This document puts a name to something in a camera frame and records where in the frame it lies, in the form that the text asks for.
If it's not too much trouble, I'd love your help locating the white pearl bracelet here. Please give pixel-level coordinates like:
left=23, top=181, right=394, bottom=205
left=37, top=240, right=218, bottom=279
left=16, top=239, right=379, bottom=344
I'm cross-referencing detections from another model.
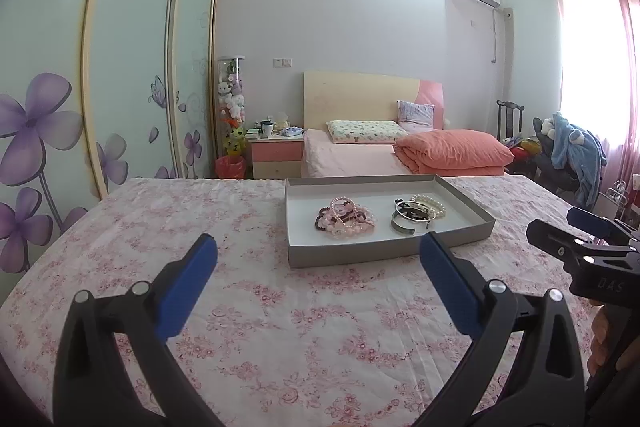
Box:
left=409, top=193, right=447, bottom=223

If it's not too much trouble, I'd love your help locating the thin silver bangle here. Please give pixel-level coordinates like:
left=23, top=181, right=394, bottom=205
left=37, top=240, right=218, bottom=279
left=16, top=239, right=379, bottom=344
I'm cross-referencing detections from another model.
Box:
left=399, top=199, right=440, bottom=225

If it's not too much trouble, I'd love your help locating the pink crystal bead bracelet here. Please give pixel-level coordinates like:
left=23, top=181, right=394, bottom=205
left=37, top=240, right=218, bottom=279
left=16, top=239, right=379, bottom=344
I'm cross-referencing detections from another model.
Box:
left=316, top=198, right=378, bottom=241

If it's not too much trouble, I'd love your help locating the pink pearl necklace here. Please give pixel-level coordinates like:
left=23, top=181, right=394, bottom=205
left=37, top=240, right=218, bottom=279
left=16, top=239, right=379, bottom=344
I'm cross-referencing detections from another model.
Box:
left=326, top=196, right=374, bottom=228

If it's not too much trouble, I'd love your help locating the dark red bead bracelet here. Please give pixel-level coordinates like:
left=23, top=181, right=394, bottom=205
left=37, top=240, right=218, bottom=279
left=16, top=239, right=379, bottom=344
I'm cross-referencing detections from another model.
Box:
left=313, top=204, right=378, bottom=233

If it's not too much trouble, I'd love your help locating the dark bangle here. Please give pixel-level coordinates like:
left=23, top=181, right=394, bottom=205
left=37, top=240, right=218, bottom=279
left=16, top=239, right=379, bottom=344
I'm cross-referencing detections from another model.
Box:
left=390, top=200, right=416, bottom=235

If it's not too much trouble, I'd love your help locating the person's right hand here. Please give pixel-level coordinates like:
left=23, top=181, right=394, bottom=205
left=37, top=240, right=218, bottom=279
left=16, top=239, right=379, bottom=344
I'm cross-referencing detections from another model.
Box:
left=587, top=300, right=610, bottom=377

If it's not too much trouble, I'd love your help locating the blue plush robe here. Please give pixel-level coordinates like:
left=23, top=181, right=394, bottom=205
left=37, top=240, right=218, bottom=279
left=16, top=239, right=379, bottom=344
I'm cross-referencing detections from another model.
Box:
left=551, top=112, right=608, bottom=210

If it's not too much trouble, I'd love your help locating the dark wooden chair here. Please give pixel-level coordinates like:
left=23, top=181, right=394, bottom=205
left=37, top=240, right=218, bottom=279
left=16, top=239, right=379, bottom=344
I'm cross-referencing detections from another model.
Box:
left=496, top=100, right=525, bottom=141

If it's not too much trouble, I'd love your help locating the folded salmon duvet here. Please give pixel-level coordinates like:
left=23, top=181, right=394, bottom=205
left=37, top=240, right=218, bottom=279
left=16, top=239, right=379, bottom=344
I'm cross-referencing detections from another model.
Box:
left=394, top=129, right=514, bottom=176

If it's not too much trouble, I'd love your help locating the pink floral table cloth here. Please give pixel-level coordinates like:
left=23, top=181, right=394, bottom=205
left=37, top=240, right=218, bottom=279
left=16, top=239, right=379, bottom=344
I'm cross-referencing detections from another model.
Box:
left=0, top=174, right=622, bottom=427

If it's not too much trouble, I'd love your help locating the purple patterned pillow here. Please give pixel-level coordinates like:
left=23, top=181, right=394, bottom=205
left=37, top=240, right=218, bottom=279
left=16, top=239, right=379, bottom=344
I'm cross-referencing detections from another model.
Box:
left=397, top=100, right=435, bottom=129

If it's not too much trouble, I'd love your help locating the pink window curtain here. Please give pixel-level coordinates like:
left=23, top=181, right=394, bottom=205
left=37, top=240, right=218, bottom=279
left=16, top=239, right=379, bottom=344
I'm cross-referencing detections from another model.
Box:
left=558, top=0, right=639, bottom=193

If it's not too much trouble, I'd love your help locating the grey shallow cardboard tray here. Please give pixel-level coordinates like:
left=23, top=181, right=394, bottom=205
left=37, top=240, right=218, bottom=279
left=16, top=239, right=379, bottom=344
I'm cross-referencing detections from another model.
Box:
left=285, top=174, right=496, bottom=269

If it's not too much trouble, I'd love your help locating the pink bed with headboard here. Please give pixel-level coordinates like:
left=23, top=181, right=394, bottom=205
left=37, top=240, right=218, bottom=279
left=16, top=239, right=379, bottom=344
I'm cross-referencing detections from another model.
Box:
left=303, top=72, right=448, bottom=178

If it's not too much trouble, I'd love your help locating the bin with red bag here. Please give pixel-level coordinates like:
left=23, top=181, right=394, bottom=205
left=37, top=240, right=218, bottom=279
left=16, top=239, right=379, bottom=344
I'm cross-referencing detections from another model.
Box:
left=215, top=155, right=246, bottom=180

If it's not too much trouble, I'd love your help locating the floral white pillow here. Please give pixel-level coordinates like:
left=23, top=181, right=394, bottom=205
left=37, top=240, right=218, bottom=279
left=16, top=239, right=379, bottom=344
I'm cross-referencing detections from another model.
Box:
left=326, top=120, right=408, bottom=144

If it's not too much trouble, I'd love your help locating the pink beige nightstand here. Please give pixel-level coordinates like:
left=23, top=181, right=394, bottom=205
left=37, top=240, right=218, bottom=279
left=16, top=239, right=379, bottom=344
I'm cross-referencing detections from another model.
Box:
left=247, top=135, right=304, bottom=180

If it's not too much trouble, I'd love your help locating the clear tube of plush toys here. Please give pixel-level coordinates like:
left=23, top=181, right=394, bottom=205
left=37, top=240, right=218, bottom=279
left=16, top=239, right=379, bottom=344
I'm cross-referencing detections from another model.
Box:
left=214, top=55, right=246, bottom=156

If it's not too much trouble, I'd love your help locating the floral sliding wardrobe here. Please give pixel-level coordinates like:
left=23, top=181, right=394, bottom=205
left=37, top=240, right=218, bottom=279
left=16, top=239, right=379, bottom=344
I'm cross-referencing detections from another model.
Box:
left=0, top=0, right=222, bottom=275

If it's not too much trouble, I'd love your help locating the white wall switch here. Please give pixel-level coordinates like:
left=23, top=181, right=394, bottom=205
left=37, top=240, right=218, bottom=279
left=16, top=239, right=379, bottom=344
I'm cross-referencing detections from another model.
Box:
left=272, top=58, right=292, bottom=68

